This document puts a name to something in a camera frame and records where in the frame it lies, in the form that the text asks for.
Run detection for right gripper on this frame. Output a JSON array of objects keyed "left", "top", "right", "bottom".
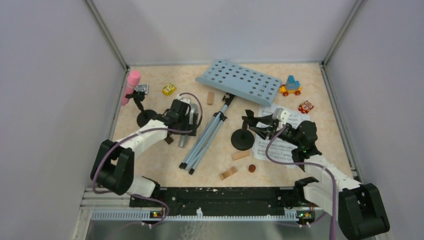
[{"left": 250, "top": 113, "right": 302, "bottom": 147}]

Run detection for black round microphone stand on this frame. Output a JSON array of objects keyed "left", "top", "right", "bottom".
[{"left": 230, "top": 109, "right": 255, "bottom": 151}]

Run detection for light blue music stand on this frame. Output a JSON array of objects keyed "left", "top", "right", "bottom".
[{"left": 179, "top": 59, "right": 283, "bottom": 175}]

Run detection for grey microphone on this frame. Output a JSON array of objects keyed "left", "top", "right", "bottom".
[{"left": 178, "top": 103, "right": 199, "bottom": 149}]

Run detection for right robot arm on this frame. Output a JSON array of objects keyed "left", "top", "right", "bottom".
[{"left": 242, "top": 108, "right": 391, "bottom": 240}]

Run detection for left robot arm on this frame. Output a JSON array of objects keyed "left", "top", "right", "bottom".
[{"left": 90, "top": 97, "right": 196, "bottom": 207}]

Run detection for dark brown wooden block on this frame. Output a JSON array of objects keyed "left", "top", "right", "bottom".
[{"left": 164, "top": 136, "right": 174, "bottom": 145}]

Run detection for small wooden block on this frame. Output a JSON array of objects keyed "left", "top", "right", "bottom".
[{"left": 206, "top": 91, "right": 215, "bottom": 106}]

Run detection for yellow owl toy block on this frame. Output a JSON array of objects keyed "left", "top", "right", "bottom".
[{"left": 162, "top": 83, "right": 177, "bottom": 96}]

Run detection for wooden block near stand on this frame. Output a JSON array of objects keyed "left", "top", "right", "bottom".
[{"left": 231, "top": 150, "right": 251, "bottom": 161}]

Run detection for red owl toy block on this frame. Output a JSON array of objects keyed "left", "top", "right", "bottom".
[{"left": 297, "top": 100, "right": 315, "bottom": 114}]

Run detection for brown wooden cylinder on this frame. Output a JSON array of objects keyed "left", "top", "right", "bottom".
[{"left": 248, "top": 164, "right": 256, "bottom": 173}]

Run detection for blue toy car blocks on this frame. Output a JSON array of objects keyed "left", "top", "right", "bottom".
[{"left": 278, "top": 75, "right": 302, "bottom": 97}]

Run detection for small grey picture card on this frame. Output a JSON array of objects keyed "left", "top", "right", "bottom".
[{"left": 134, "top": 84, "right": 149, "bottom": 95}]

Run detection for wooden arch block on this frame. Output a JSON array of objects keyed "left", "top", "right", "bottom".
[{"left": 219, "top": 166, "right": 238, "bottom": 180}]

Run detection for pink microphone on stand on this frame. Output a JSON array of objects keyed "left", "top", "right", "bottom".
[{"left": 120, "top": 70, "right": 157, "bottom": 128}]

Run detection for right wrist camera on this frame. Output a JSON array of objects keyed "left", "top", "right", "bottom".
[{"left": 271, "top": 108, "right": 290, "bottom": 129}]

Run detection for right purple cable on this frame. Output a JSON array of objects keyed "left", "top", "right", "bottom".
[{"left": 264, "top": 125, "right": 339, "bottom": 240}]

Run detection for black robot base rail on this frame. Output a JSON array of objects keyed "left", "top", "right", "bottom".
[{"left": 129, "top": 187, "right": 313, "bottom": 217}]

